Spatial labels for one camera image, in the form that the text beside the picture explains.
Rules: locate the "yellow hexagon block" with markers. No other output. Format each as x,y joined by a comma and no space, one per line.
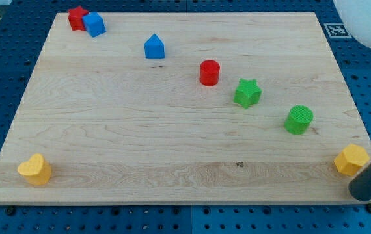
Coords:
351,159

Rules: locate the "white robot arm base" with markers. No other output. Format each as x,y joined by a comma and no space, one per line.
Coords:
356,17

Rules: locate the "green cylinder block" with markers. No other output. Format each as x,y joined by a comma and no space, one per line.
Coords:
298,119

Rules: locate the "black white fiducial marker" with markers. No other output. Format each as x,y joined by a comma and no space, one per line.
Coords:
336,30

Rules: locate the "green star block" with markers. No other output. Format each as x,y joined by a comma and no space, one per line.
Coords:
247,93

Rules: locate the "red cylinder block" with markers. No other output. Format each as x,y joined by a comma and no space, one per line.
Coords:
209,72

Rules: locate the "blue house-shaped block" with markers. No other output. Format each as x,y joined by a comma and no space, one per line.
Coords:
154,48

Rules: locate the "wooden board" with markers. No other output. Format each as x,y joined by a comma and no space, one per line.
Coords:
121,129

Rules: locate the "blue cube block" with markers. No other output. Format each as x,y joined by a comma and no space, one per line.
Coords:
94,24

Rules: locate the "yellow heart block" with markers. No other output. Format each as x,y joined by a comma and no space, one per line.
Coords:
36,171

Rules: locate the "red star block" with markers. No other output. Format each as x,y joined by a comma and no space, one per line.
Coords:
75,18

